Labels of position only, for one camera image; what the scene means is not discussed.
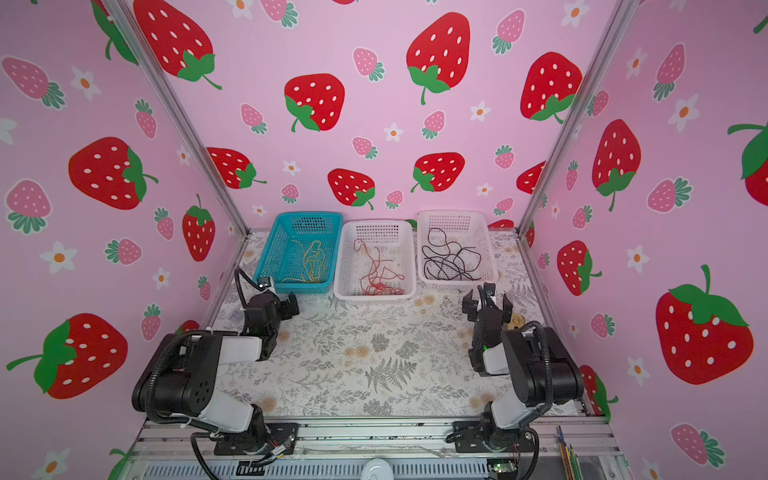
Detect black wire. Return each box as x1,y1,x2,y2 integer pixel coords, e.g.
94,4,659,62
422,254,481,283
428,245,484,283
422,226,484,280

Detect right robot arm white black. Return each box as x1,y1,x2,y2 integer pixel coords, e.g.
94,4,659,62
446,283,584,453

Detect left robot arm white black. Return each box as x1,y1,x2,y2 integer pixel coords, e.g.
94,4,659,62
131,268,300,456

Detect clear plastic bag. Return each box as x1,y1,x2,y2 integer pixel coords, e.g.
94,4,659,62
228,306,245,325

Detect teal plastic basket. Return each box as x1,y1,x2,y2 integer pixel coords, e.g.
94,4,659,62
253,212,343,295

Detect white basket right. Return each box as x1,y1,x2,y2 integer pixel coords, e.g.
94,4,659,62
416,210,499,290

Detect white basket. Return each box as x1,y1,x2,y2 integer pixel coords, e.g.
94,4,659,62
333,220,417,302
416,210,499,290

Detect white basket middle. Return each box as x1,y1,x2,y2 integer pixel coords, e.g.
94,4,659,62
333,220,417,302

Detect coloured pencils bundle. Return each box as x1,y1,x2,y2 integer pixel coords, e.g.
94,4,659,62
556,426,584,480

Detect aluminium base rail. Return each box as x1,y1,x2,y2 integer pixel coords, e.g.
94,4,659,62
116,417,633,479

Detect aluminium corner post left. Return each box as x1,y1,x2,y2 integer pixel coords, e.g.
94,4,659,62
104,0,250,237

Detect aluminium corner post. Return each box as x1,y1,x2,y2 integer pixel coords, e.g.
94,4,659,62
104,0,250,237
517,0,640,238

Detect aluminium corner post right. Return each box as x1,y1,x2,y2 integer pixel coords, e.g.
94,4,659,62
517,0,640,238

